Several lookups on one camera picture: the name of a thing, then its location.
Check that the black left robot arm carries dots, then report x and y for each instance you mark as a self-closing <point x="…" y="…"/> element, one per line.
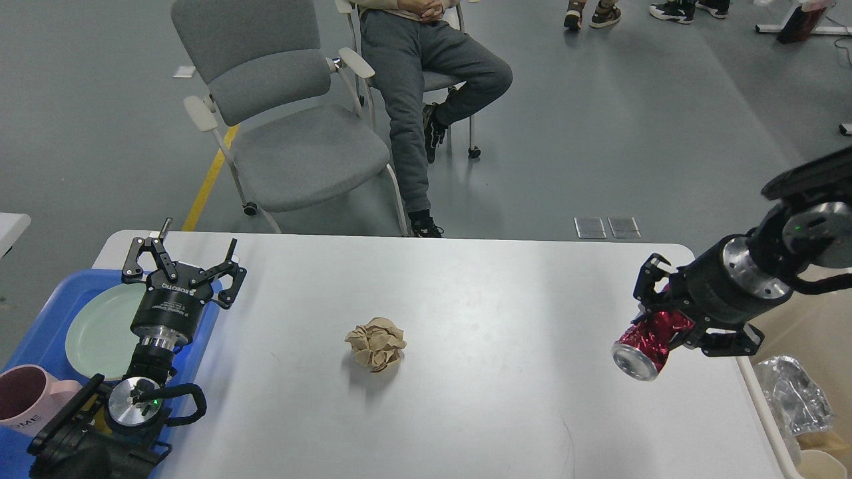
<point x="112" y="430"/>

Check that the brown paper bag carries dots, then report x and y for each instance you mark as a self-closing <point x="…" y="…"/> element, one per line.
<point x="828" y="442"/>

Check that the white side table corner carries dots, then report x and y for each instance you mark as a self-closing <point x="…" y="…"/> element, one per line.
<point x="13" y="226"/>

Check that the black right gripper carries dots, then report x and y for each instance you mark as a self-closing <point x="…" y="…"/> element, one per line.
<point x="723" y="289"/>

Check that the crumpled brown paper ball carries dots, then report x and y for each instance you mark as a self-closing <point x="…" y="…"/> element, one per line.
<point x="376" y="345"/>

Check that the beige plastic bin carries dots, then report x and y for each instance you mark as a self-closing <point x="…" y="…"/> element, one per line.
<point x="816" y="330"/>

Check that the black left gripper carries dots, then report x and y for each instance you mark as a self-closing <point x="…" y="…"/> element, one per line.
<point x="170" y="313"/>

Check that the aluminium foil sheet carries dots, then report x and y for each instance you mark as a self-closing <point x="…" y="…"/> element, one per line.
<point x="796" y="403"/>

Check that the white paper cup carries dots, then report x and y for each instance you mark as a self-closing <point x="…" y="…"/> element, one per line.
<point x="820" y="464"/>

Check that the white stand base far right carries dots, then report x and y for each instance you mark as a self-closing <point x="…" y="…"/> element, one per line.
<point x="804" y="21"/>

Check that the dark shoes at right edge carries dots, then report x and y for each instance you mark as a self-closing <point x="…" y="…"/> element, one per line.
<point x="682" y="12"/>

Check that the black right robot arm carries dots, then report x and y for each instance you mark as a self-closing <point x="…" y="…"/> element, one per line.
<point x="802" y="245"/>

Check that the crushed red can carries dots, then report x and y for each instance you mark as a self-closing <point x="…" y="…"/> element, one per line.
<point x="643" y="349"/>

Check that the light green plate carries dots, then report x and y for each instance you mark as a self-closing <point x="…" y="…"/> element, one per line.
<point x="99" y="339"/>

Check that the occupied grey chair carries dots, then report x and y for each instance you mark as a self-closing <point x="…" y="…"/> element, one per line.
<point x="432" y="81"/>

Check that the empty grey chair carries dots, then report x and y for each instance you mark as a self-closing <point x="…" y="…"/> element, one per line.
<point x="257" y="55"/>

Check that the metal floor plates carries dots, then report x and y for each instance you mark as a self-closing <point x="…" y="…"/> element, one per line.
<point x="597" y="228"/>

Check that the seated person grey trousers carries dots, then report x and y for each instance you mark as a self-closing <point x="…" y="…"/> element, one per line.
<point x="402" y="40"/>

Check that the pink mug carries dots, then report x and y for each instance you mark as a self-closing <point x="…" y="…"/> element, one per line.
<point x="31" y="397"/>

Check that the blue plastic tray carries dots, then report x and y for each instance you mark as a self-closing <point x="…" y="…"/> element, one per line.
<point x="45" y="345"/>

